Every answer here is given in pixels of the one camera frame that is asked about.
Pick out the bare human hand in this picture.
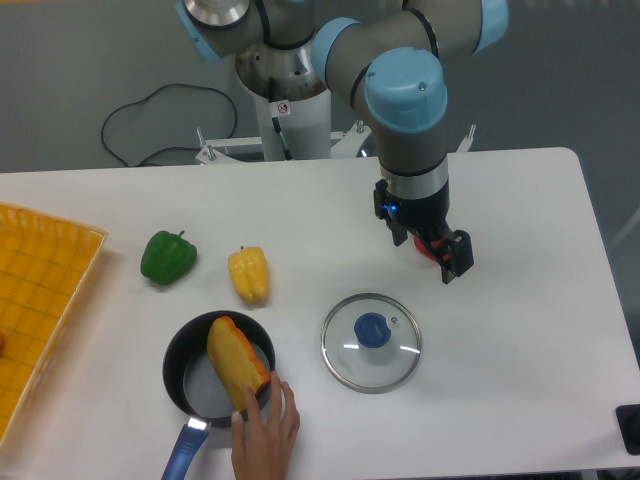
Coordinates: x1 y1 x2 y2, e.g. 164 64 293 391
231 371 300 479

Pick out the black device at table edge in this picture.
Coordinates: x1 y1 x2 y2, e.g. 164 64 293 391
615 404 640 456

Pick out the yellow bell pepper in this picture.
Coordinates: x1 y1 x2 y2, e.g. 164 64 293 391
228 246 270 305

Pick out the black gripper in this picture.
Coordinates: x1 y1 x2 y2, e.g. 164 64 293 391
373 179 474 284

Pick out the red round object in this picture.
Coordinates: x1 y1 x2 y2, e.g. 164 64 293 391
413 236 447 263

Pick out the black cable on floor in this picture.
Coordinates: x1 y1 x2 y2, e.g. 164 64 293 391
101 82 239 168

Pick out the yellow woven basket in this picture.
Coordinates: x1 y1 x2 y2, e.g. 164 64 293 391
1 203 108 440

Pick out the green bell pepper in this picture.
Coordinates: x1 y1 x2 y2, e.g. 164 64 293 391
140 230 198 286

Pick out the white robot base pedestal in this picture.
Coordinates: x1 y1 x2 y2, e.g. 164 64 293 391
194 42 476 165

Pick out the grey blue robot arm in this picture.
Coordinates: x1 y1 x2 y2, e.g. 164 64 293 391
176 1 509 282

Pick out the black pot blue handle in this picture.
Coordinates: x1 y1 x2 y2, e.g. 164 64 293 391
162 310 276 479

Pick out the glass pot lid blue knob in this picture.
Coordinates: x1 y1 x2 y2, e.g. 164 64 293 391
320 293 422 394

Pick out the yellow bread loaf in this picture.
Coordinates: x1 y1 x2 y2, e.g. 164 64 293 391
206 316 270 412

